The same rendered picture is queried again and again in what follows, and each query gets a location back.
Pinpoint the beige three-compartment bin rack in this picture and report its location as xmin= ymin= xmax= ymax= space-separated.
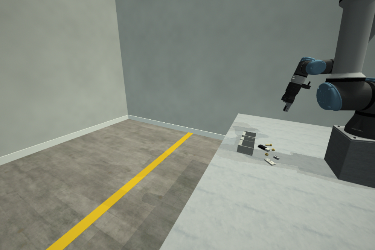
xmin=237 ymin=131 xmax=256 ymax=156

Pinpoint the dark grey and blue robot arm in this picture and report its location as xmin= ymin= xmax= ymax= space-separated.
xmin=294 ymin=0 xmax=375 ymax=140

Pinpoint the white domino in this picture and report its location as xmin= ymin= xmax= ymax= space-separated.
xmin=264 ymin=158 xmax=276 ymax=166

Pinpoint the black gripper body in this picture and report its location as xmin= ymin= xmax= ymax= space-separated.
xmin=281 ymin=75 xmax=311 ymax=104

